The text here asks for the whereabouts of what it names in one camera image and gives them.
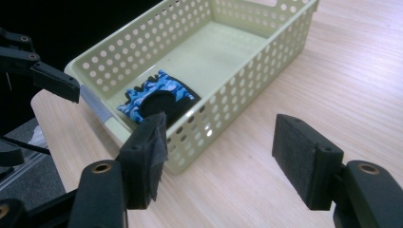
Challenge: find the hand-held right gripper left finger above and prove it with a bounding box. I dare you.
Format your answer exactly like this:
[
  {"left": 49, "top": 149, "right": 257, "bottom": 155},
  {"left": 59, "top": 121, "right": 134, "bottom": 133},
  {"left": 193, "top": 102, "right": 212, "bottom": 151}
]
[{"left": 117, "top": 111, "right": 169, "bottom": 211}]

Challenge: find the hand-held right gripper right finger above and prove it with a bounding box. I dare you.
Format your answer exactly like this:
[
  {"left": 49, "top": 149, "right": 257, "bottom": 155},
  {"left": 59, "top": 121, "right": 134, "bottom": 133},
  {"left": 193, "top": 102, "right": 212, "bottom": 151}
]
[{"left": 271, "top": 113, "right": 345, "bottom": 212}]

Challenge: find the blue camouflage glove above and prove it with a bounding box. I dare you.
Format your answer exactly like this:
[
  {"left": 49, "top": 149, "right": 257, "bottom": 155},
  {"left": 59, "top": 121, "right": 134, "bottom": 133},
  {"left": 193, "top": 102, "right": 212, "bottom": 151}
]
[{"left": 116, "top": 69, "right": 202, "bottom": 128}]

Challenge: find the cream perforated plastic basket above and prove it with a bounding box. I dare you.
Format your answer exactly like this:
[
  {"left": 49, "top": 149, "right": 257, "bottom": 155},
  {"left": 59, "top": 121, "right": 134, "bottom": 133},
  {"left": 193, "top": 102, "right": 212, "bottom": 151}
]
[{"left": 64, "top": 0, "right": 320, "bottom": 176}]

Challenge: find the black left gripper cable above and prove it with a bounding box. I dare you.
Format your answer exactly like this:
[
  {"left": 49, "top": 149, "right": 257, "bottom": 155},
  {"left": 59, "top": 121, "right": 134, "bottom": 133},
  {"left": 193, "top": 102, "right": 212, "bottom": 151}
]
[{"left": 0, "top": 135, "right": 52, "bottom": 156}]

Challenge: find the metal floor rail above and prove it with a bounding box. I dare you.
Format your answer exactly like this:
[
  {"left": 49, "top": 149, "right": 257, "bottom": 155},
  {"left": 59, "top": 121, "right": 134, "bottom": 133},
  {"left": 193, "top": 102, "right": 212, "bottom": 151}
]
[{"left": 0, "top": 151, "right": 55, "bottom": 193}]

